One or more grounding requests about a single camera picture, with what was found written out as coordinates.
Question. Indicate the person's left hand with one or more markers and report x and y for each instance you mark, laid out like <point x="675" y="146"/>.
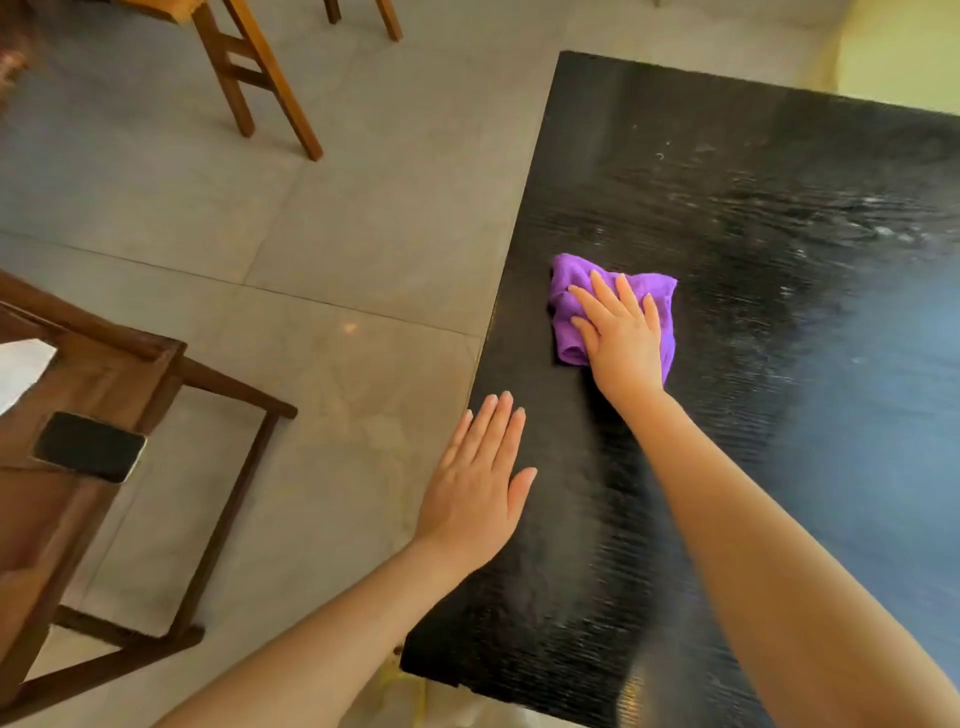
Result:
<point x="469" y="502"/>

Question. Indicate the person's right hand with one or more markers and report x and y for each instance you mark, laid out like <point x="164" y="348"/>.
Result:
<point x="626" y="352"/>

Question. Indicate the person's left thumb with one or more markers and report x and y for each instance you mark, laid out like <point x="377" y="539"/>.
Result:
<point x="523" y="491"/>

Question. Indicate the person's right middle finger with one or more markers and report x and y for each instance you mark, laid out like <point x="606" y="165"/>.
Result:
<point x="609" y="292"/>

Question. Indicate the person's left middle finger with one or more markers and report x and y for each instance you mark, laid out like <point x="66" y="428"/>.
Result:
<point x="494" y="431"/>

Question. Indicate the person's left little finger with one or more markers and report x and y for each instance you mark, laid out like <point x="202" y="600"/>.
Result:
<point x="454" y="439"/>

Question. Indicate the person's right little finger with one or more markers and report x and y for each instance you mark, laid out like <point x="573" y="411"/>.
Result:
<point x="652" y="313"/>

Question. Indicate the person's right thumb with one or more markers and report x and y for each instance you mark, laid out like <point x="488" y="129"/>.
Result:
<point x="585" y="334"/>

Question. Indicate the purple cleaning cloth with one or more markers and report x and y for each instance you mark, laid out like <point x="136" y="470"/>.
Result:
<point x="574" y="289"/>

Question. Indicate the person's left forearm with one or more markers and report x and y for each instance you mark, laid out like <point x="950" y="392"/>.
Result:
<point x="337" y="645"/>

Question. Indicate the person's right forearm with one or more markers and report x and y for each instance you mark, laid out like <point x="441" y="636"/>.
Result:
<point x="765" y="570"/>

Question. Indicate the light brown wooden chair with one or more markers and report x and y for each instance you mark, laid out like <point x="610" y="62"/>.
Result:
<point x="388" y="19"/>
<point x="259" y="67"/>

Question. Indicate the pale yellow furniture piece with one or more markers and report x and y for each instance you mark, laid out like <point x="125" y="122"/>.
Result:
<point x="900" y="45"/>

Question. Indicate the black smartphone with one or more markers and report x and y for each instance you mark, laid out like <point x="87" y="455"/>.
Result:
<point x="88" y="446"/>

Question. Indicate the dark brown wooden chair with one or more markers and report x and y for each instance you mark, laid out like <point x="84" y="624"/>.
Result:
<point x="67" y="525"/>

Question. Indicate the white sheet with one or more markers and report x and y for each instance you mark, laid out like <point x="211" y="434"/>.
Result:
<point x="19" y="371"/>

